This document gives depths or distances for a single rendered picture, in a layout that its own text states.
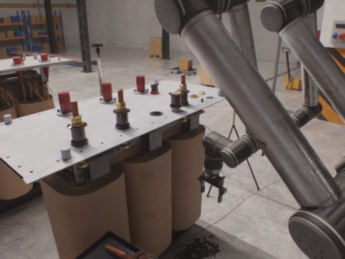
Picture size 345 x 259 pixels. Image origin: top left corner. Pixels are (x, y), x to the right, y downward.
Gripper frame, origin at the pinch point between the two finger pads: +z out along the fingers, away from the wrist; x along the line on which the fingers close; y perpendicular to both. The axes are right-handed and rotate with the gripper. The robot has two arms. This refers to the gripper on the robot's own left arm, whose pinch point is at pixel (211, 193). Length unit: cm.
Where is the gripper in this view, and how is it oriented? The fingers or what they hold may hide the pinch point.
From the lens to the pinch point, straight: 162.3
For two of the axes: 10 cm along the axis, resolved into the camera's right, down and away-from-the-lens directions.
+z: 0.0, 9.3, 3.8
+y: 7.4, -2.5, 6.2
